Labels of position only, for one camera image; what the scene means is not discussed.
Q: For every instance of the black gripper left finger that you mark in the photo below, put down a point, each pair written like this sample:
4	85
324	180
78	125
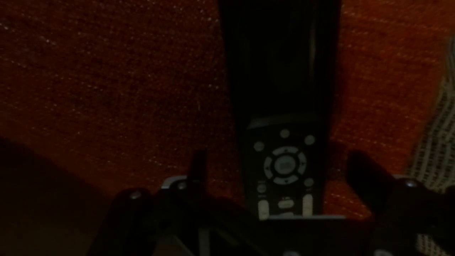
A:
142	228

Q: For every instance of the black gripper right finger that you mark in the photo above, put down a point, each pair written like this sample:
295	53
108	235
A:
406	214

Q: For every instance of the black remote control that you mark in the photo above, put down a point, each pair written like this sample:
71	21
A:
278	86

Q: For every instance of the grey striped cushion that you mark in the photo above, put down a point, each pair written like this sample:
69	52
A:
438	143

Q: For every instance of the red textured cushion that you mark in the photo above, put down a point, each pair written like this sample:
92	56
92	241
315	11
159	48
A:
118	80

